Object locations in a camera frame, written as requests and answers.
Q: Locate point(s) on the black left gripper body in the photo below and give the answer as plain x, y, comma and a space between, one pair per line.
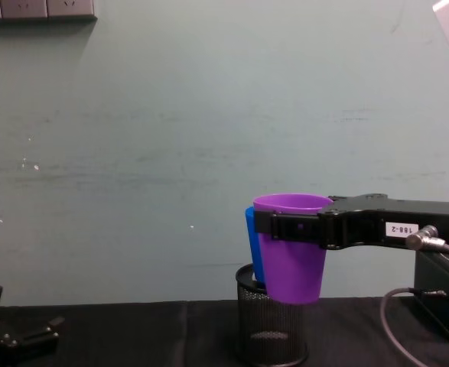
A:
13, 349

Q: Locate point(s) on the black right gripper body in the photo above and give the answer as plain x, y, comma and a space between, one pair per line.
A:
362, 221

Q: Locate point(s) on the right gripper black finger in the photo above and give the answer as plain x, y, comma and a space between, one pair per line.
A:
338, 199
289, 227

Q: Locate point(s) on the purple plastic cup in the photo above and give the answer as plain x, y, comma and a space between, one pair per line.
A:
293, 267

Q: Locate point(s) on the blue plastic cup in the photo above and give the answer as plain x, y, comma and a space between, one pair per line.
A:
254, 244

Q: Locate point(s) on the black box device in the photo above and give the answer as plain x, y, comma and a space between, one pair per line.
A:
434, 290

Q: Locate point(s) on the black mesh pen holder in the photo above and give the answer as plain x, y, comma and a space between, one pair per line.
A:
270, 329

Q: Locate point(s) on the black table cloth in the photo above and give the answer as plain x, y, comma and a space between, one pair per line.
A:
151, 332

